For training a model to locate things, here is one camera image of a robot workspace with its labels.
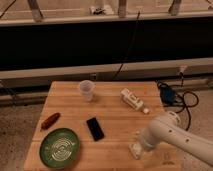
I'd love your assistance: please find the black hanging cable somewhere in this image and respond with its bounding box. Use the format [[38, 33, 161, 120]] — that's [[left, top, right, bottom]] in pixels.
[[111, 9, 141, 81]]

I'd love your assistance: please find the black floor cable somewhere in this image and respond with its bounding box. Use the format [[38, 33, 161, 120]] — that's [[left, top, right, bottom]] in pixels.
[[156, 71, 200, 132]]

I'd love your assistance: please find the green patterned plate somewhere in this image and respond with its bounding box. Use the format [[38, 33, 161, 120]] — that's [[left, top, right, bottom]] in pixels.
[[39, 128, 80, 170]]

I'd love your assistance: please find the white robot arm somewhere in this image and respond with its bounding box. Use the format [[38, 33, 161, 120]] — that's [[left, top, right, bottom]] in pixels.
[[138, 111, 213, 167]]

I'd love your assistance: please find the black smartphone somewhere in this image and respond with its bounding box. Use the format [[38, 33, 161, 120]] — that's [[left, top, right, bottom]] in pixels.
[[86, 117, 105, 141]]

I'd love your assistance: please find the brown sausage toy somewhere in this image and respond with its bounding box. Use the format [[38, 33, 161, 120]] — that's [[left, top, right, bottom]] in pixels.
[[41, 113, 60, 130]]

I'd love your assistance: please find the blue power adapter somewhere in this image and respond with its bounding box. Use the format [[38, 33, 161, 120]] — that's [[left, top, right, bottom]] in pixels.
[[160, 88, 175, 104]]

